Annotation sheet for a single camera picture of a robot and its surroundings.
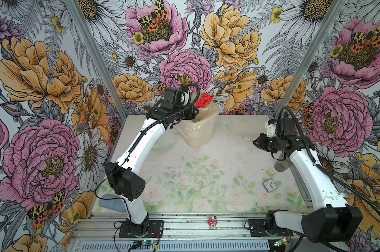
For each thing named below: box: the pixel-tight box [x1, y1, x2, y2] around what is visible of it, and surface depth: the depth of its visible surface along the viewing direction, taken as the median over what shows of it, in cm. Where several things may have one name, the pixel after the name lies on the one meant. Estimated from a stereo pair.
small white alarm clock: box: [262, 179, 278, 193], surface depth 88 cm
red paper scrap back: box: [195, 92, 215, 109], surface depth 80 cm
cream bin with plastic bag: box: [174, 102, 219, 148], surface depth 87 cm
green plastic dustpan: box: [195, 95, 216, 112], surface depth 78 cm
